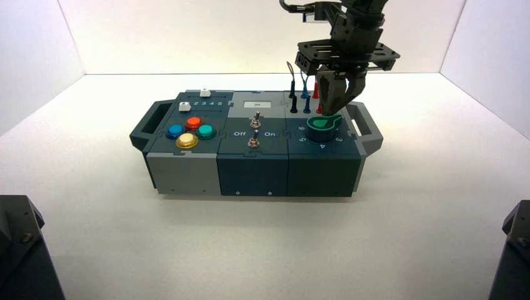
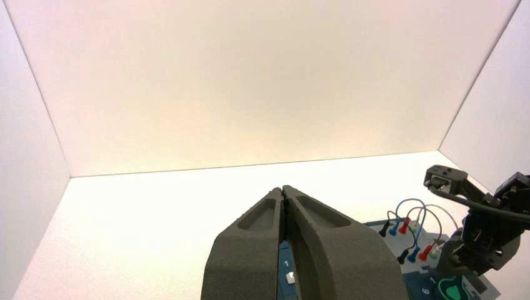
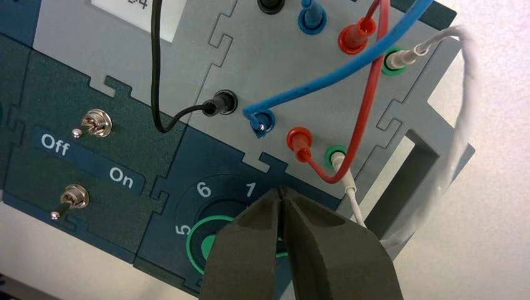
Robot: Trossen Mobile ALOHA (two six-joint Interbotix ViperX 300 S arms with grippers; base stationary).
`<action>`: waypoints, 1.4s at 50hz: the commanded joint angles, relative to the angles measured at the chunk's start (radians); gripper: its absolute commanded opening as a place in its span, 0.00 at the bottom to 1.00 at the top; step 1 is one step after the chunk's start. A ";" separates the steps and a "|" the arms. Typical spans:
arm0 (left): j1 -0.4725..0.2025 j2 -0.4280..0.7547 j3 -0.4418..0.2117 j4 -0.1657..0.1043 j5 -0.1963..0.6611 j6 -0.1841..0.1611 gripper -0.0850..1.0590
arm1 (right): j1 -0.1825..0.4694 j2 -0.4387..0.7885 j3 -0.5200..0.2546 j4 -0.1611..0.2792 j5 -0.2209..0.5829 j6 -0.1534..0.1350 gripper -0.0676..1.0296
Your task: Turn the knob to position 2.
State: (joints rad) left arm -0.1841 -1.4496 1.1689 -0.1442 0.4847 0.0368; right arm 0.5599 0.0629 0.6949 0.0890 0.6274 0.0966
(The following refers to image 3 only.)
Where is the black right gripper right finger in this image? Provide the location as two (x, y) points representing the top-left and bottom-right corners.
(279, 186), (404, 300)

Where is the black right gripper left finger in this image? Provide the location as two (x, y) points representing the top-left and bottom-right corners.
(198, 188), (284, 300)

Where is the dark green rotary knob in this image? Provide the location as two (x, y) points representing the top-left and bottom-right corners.
(185, 213), (291, 277)

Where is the grey and teal control box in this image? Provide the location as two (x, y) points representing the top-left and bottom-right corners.
(0, 0), (476, 300)

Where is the white paper label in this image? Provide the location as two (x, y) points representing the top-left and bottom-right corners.
(90, 0), (189, 43)

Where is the red patch cable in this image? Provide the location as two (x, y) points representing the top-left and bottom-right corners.
(286, 0), (391, 184)

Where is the metal toggle switch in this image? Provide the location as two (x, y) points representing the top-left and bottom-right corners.
(71, 108), (113, 139)
(49, 184), (90, 220)

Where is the blue patch cable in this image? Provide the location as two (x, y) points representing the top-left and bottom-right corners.
(242, 0), (434, 139)

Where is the black patch cable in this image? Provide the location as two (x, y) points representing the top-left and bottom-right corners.
(151, 0), (286, 134)

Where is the white patch cable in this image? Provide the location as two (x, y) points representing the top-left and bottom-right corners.
(329, 25), (479, 249)

